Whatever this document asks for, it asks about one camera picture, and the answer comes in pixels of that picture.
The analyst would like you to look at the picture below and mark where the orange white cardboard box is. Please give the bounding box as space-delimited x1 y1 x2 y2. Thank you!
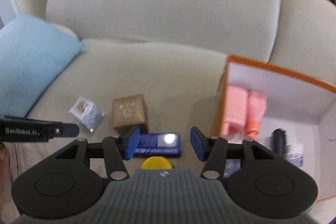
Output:
212 53 336 217

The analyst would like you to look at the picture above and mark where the yellow tape measure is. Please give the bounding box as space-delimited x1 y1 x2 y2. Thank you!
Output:
141 156 173 169

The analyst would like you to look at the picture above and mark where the beige fabric sofa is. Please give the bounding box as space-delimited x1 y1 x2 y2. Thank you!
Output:
0 0 336 224

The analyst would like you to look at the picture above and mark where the gold brown small box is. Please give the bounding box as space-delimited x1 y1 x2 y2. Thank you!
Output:
112 94 149 135

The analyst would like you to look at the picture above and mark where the light blue cushion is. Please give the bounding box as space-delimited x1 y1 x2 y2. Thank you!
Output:
1 14 84 117

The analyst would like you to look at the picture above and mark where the pink bottle orange cap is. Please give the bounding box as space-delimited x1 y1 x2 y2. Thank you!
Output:
245 90 267 141

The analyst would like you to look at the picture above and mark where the blue rectangular box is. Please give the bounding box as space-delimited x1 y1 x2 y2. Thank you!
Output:
134 132 182 157

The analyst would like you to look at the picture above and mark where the person left hand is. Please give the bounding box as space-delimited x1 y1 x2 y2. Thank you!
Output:
0 142 9 186

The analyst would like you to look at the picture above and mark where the silver clear small box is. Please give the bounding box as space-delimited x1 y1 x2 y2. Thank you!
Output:
69 96 105 132

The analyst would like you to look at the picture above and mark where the pink bottle with cap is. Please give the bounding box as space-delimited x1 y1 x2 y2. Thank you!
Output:
221 85 248 136

